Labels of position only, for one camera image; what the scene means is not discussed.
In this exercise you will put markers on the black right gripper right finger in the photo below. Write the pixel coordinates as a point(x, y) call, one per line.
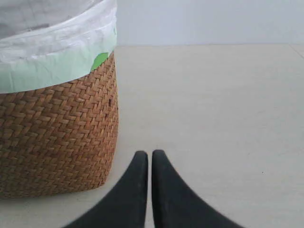
point(175, 204)

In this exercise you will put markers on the woven wicker waste basket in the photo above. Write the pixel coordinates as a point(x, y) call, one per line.
point(61, 138)

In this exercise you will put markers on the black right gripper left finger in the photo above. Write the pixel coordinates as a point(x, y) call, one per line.
point(124, 206)

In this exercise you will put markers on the white green plastic liner bag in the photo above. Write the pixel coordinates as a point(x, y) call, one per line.
point(48, 42)

